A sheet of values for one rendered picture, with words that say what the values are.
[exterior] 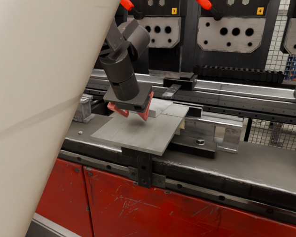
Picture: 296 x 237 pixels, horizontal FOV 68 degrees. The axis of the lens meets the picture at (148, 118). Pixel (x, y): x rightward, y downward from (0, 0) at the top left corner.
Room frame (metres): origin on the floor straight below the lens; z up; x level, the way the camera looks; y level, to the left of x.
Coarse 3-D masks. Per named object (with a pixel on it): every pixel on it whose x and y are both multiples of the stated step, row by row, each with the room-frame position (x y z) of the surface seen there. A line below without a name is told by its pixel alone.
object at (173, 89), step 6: (180, 72) 0.92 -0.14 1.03; (186, 72) 0.92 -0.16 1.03; (168, 78) 0.87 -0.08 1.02; (180, 78) 0.85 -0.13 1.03; (186, 78) 0.84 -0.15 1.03; (192, 78) 0.87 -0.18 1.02; (168, 84) 0.86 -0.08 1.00; (174, 84) 0.85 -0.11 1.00; (180, 84) 0.84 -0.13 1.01; (186, 84) 0.83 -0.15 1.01; (192, 84) 0.83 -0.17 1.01; (168, 90) 0.77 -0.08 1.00; (174, 90) 0.77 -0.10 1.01; (162, 96) 0.71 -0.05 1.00; (168, 96) 0.71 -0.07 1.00
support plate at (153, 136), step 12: (168, 108) 0.62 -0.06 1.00; (180, 108) 0.62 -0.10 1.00; (120, 120) 0.53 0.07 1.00; (132, 120) 0.53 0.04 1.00; (144, 120) 0.53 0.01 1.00; (156, 120) 0.53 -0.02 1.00; (168, 120) 0.53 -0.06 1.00; (180, 120) 0.53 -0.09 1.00; (96, 132) 0.47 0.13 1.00; (108, 132) 0.47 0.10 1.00; (120, 132) 0.47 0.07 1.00; (132, 132) 0.47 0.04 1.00; (144, 132) 0.47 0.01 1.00; (156, 132) 0.47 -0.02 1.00; (168, 132) 0.47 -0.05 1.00; (120, 144) 0.42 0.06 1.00; (132, 144) 0.41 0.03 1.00; (144, 144) 0.41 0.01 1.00; (156, 144) 0.41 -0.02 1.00
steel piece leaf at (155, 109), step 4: (152, 104) 0.64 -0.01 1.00; (156, 104) 0.64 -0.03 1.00; (160, 104) 0.64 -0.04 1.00; (152, 108) 0.61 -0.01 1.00; (156, 108) 0.61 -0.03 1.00; (160, 108) 0.61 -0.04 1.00; (164, 108) 0.61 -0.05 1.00; (132, 112) 0.58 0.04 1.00; (136, 112) 0.58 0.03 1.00; (148, 112) 0.56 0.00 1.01; (152, 112) 0.55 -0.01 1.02; (156, 112) 0.58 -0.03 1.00; (160, 112) 0.58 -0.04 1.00; (148, 116) 0.56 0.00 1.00; (152, 116) 0.55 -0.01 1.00; (156, 116) 0.56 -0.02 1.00
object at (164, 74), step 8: (152, 48) 0.68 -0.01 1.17; (160, 48) 0.67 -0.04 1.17; (168, 48) 0.66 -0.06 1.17; (176, 48) 0.65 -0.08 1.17; (152, 56) 0.68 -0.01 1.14; (160, 56) 0.67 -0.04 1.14; (168, 56) 0.66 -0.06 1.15; (176, 56) 0.65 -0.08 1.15; (152, 64) 0.68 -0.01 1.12; (160, 64) 0.67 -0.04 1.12; (168, 64) 0.66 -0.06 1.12; (176, 64) 0.65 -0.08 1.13; (152, 72) 0.69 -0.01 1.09; (160, 72) 0.68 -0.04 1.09; (168, 72) 0.67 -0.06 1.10; (176, 72) 0.65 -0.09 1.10
